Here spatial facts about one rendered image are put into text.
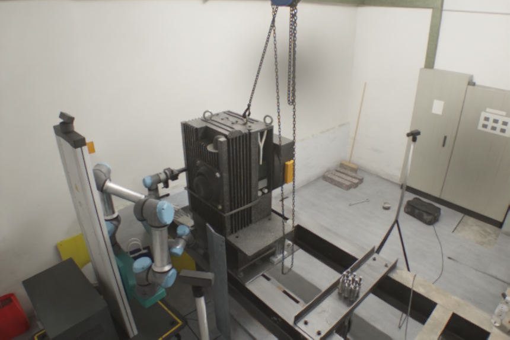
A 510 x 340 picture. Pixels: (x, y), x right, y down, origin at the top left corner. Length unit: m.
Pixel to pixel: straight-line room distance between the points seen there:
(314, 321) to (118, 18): 2.54
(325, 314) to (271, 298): 0.35
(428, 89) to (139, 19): 3.37
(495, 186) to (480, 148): 0.49
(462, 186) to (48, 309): 4.35
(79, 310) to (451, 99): 4.15
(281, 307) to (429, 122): 3.12
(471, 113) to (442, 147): 0.56
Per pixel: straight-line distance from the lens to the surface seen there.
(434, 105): 4.35
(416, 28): 4.62
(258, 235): 2.23
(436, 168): 4.55
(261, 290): 2.19
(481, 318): 2.44
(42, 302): 2.21
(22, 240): 2.96
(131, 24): 2.76
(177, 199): 3.13
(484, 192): 4.49
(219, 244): 2.03
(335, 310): 2.13
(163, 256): 1.88
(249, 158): 2.07
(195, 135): 2.12
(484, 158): 4.35
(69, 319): 2.05
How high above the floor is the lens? 2.29
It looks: 23 degrees down
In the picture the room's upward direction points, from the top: straight up
